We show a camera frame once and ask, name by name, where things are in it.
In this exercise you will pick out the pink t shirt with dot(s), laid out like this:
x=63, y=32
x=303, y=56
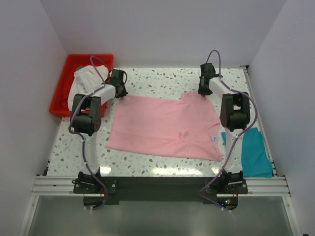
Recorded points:
x=184, y=128

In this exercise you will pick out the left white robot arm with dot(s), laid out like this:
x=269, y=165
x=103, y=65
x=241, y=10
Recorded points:
x=85, y=121

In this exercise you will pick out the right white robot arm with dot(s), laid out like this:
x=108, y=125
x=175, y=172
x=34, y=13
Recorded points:
x=234, y=118

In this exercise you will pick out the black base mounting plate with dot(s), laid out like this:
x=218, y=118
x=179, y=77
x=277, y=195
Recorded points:
x=149, y=194

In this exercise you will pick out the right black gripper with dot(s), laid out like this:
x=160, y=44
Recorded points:
x=202, y=91

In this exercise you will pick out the teal folded t shirt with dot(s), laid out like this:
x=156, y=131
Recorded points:
x=254, y=158

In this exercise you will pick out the aluminium frame rail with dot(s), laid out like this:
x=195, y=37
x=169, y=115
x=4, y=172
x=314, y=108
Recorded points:
x=57, y=186

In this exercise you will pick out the white t shirt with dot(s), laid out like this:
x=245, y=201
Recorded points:
x=86, y=80

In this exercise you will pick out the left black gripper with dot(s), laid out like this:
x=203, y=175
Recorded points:
x=124, y=93

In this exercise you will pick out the red plastic bin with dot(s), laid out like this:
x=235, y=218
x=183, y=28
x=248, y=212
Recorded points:
x=59, y=104

